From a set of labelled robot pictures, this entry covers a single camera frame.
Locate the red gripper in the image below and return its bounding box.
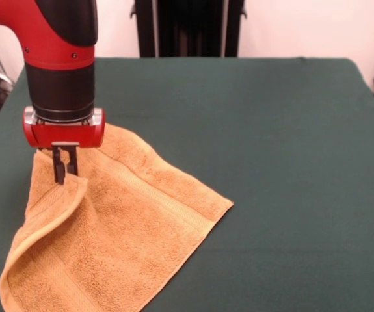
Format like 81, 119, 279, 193
22, 106, 107, 185

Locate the tan terry towel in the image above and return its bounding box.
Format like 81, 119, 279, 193
0, 123, 234, 312

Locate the dark green tablecloth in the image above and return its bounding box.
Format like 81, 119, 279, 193
0, 57, 374, 312

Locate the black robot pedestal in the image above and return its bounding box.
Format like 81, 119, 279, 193
129, 0, 248, 59

